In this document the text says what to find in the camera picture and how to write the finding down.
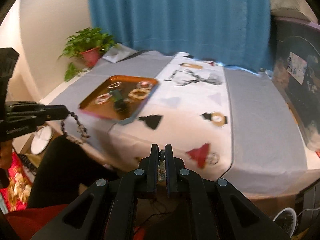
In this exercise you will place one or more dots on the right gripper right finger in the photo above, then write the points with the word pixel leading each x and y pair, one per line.
pixel 213 209

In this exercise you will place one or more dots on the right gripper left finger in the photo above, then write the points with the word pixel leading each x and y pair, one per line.
pixel 106 210

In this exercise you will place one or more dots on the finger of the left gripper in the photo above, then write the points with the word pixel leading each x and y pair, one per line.
pixel 54 112

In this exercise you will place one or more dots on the orange metal tray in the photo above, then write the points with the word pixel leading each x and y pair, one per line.
pixel 119 105

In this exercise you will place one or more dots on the thin gold bangle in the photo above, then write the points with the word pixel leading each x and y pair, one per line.
pixel 115 85

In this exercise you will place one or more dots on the white round floor device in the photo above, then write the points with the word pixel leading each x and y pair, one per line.
pixel 41 140

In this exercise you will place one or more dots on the red flower pot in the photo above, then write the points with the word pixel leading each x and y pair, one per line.
pixel 91 57

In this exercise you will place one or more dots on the green potted plant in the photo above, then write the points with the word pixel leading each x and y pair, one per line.
pixel 86 39

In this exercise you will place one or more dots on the grey table cloth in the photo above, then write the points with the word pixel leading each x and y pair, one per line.
pixel 268 151

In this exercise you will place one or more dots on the red fabric on floor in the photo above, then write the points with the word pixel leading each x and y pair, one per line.
pixel 25 221

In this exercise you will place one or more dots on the white printed table runner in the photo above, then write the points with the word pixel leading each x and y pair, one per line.
pixel 189 111

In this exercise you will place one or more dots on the dark plastic storage bin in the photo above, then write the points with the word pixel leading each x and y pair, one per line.
pixel 296 74

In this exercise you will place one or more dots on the blue curtain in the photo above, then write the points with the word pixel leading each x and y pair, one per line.
pixel 233 32

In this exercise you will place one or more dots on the beige fabric storage box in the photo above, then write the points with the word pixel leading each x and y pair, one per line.
pixel 298 9

